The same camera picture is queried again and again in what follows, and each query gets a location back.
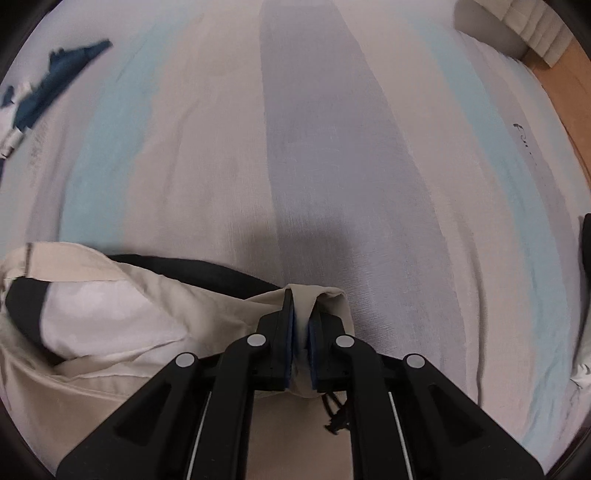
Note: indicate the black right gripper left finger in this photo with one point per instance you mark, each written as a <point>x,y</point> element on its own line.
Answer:
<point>192,419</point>

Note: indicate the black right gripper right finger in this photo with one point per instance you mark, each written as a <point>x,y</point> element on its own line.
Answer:
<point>405,418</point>

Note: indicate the beige jacket with black lining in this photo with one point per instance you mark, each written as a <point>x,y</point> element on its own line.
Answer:
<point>107,327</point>

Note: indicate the striped pastel bed sheet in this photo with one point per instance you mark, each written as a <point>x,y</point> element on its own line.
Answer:
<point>350,144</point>

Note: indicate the navy and white garment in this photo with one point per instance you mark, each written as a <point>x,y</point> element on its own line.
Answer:
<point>23,105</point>

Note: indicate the cream pleated curtain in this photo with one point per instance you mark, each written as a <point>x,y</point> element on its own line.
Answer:
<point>515,27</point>

